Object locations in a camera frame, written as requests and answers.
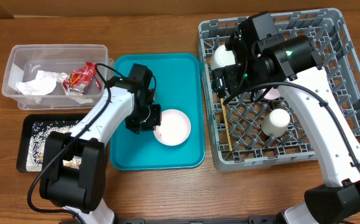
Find white small bowl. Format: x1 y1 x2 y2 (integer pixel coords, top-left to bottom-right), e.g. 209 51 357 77
210 45 235 70

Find pink bowl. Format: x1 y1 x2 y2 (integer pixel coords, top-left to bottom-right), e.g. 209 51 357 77
153 109 191 146

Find wooden chopstick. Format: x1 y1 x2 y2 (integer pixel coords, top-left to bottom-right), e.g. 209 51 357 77
220 98 233 152

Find white plate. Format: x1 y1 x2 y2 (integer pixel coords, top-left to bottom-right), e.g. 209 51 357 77
262 88 281 100

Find white paper cup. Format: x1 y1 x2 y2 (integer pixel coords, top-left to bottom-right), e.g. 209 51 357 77
261 109 290 138

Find red snack wrapper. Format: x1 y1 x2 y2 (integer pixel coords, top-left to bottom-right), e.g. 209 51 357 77
62 62 102 95

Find rice and peanut leftovers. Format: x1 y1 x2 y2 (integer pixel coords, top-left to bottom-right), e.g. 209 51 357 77
25 120 79 172

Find white paper napkin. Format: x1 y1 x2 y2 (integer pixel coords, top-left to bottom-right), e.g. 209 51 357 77
16 70 68 96

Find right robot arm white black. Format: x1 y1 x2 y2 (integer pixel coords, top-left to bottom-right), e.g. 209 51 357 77
212 12 360 223

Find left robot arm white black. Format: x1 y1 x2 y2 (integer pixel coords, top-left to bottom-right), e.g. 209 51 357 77
27 63 162 223

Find grey dishwasher rack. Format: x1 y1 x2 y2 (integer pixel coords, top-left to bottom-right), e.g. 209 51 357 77
197 8 360 172

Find teal plastic tray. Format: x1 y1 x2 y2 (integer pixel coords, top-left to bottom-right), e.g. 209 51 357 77
110 53 205 170

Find clear plastic bin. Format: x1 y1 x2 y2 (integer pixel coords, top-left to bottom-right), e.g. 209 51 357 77
2 44 113 110

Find black tray bin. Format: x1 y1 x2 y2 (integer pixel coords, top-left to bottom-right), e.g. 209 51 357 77
16 113 109 173

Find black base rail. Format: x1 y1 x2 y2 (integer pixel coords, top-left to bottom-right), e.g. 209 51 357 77
114 215 286 224

